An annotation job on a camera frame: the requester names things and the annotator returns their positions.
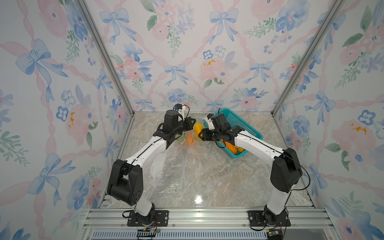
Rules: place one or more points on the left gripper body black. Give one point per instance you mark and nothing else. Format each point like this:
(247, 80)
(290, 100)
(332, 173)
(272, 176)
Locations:
(185, 126)

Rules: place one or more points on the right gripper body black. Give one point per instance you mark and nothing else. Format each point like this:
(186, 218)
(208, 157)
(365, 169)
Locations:
(213, 134)

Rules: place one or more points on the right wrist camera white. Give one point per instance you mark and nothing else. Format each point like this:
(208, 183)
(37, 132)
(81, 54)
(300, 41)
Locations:
(209, 122)

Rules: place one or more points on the small yellow mango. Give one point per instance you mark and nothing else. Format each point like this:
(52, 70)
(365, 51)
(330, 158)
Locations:
(198, 129)

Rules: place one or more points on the long orange mango front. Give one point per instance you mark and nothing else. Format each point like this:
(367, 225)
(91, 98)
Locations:
(230, 147)

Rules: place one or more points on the aluminium frame rail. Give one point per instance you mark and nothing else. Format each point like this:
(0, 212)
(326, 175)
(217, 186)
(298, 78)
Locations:
(306, 223)

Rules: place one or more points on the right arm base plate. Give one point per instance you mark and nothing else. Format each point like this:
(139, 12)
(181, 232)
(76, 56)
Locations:
(268, 219)

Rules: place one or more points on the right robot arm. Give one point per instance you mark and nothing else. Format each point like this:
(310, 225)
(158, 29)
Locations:
(286, 169)

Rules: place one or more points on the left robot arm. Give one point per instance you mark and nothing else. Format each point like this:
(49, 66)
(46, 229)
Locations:
(126, 181)

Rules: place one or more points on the clear zip-top bag green print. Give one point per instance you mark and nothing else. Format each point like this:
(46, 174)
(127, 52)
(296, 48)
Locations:
(181, 139)

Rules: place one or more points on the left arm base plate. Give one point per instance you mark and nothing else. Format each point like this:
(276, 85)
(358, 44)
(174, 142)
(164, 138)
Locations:
(156, 218)

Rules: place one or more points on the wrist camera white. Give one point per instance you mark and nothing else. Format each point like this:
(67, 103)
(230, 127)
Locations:
(209, 122)
(181, 110)

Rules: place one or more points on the teal plastic basket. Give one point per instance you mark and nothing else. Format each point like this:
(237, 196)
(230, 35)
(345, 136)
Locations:
(235, 127)

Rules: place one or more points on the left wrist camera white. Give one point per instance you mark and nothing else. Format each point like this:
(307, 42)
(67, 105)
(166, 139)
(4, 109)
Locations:
(181, 110)

